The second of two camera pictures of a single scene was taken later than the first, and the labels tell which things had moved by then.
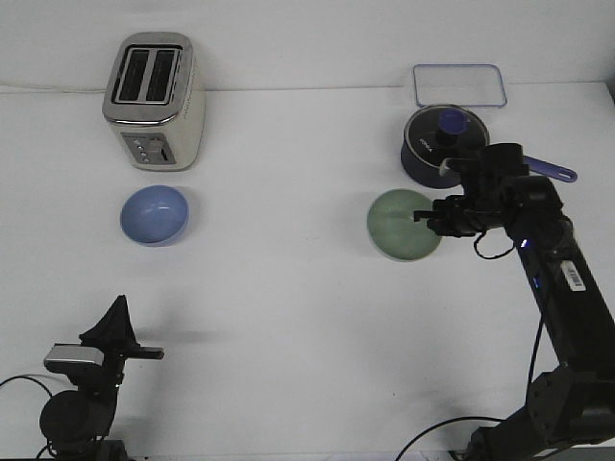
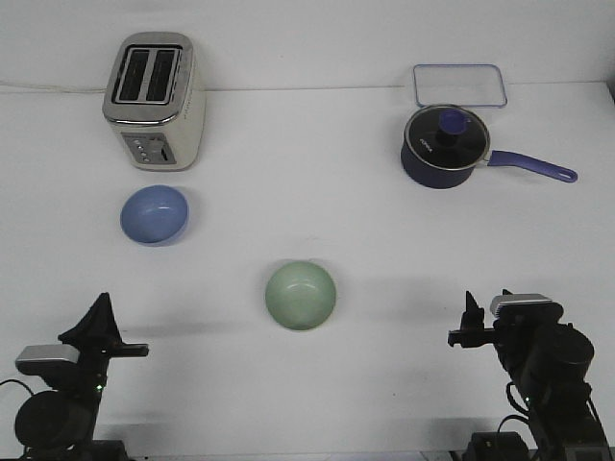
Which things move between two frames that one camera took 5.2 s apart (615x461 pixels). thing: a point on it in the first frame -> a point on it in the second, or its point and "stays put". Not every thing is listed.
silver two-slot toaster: [155, 101] stays put
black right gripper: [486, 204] -> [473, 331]
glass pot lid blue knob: [446, 132] stays put
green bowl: [392, 230] -> [300, 295]
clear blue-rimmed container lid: [478, 84] stays put
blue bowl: [154, 215] stays put
